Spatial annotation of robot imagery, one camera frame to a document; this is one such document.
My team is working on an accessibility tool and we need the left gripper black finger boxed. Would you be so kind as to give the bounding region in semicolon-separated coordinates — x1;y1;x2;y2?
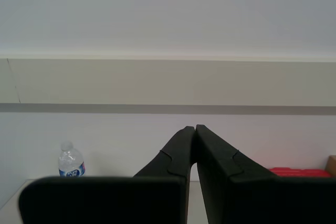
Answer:
195;124;336;224
18;125;195;224

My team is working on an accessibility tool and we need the red plastic case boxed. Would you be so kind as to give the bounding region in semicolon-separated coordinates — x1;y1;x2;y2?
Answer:
268;167;333;179

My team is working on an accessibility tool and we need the clear plastic water bottle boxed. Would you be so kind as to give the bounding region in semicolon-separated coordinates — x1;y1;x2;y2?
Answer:
58;141;86;178

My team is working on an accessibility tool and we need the brown cardboard box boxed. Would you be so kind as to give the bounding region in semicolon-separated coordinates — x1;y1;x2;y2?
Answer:
325;155;336;178

